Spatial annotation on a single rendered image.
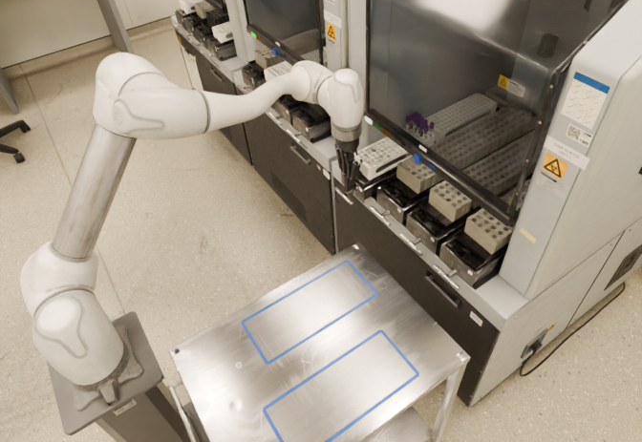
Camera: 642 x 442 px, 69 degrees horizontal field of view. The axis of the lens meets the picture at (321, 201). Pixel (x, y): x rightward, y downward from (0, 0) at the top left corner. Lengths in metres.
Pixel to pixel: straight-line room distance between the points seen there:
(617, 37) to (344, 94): 0.66
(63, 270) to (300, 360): 0.65
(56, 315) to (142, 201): 1.75
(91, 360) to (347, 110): 0.93
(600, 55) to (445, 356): 0.72
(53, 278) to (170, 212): 1.51
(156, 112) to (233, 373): 0.63
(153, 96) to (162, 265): 1.62
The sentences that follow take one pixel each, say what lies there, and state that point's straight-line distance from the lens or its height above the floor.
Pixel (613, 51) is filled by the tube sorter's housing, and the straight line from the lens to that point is 1.03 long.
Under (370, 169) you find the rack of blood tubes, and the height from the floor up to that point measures 0.86.
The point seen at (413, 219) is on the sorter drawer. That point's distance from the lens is 1.48.
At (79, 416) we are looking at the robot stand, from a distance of 1.46.
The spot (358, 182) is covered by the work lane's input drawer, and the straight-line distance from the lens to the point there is 1.59.
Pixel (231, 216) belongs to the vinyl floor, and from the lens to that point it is 2.69.
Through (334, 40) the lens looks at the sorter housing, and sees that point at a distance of 1.64.
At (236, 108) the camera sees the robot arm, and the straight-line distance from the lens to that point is 1.14.
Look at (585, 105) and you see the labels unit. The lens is 1.05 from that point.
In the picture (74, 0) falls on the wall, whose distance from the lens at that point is 4.71.
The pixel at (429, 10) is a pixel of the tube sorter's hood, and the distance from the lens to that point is 1.24.
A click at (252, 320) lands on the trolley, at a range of 1.28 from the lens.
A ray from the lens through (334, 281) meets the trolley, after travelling 1.31.
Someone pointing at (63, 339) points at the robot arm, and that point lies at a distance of 1.27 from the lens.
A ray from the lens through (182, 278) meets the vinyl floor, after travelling 2.48.
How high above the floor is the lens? 1.90
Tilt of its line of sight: 45 degrees down
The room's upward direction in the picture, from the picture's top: 5 degrees counter-clockwise
